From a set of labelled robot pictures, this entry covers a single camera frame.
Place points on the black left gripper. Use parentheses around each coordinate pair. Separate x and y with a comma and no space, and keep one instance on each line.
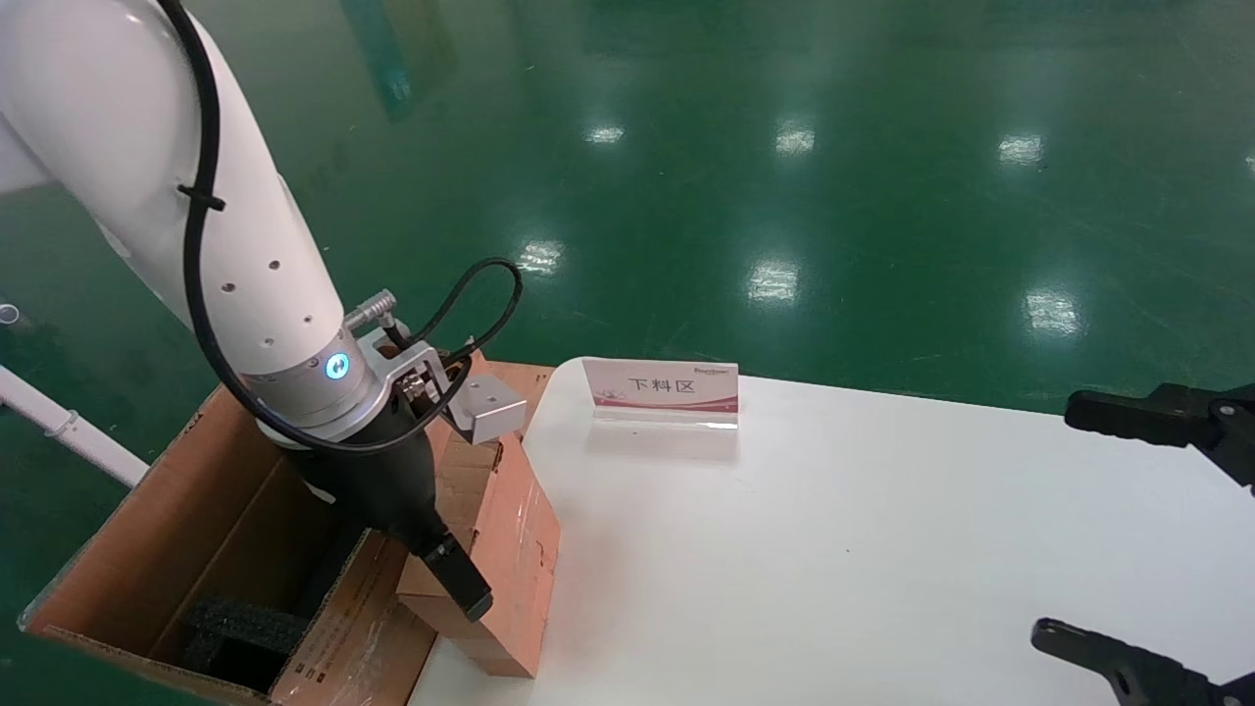
(382,480)

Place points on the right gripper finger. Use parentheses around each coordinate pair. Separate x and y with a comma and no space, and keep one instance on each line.
(1128,417)
(1137,672)

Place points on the small cardboard box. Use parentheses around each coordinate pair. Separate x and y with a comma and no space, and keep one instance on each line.
(520,569)

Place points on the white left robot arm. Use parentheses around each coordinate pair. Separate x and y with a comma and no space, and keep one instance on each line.
(147,147)

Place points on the large open cardboard box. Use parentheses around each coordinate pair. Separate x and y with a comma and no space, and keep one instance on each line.
(196,520)

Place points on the black foam insert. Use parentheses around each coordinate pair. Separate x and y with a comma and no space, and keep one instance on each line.
(235,623)

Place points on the acrylic sign with red print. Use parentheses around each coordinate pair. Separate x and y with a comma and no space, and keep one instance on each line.
(667,387)

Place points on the grey wrist camera housing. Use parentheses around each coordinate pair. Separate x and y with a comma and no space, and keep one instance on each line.
(485,407)

